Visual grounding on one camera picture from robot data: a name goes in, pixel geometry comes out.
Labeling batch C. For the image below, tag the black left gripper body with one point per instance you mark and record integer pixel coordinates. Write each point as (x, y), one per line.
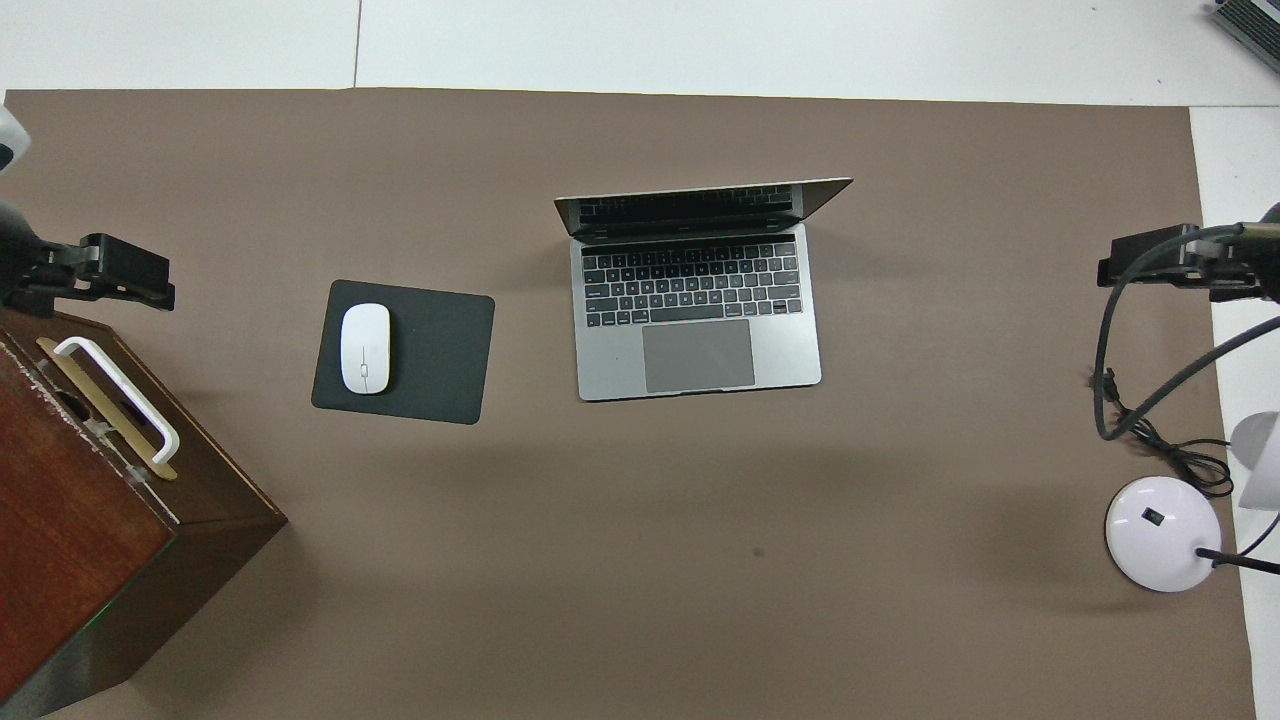
(15, 260)

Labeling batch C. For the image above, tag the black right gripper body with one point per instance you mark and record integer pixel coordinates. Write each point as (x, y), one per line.
(1250, 270)

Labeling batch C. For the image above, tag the grey laptop with apple logo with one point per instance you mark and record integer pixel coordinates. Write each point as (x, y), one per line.
(700, 350)

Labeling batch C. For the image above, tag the white computer mouse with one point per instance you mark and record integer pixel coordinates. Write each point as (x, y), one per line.
(365, 350)

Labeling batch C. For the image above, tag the dark brown wooden box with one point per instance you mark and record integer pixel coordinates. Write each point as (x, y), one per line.
(70, 530)

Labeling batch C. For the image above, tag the grey keyboard device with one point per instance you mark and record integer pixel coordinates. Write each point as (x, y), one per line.
(1250, 20)

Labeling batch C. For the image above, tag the white desk lamp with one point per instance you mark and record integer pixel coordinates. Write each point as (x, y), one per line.
(1160, 535)

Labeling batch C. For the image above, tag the black mouse pad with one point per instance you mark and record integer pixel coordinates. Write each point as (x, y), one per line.
(440, 350)

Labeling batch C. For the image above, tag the brown table mat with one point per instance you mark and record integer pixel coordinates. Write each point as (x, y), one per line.
(640, 560)

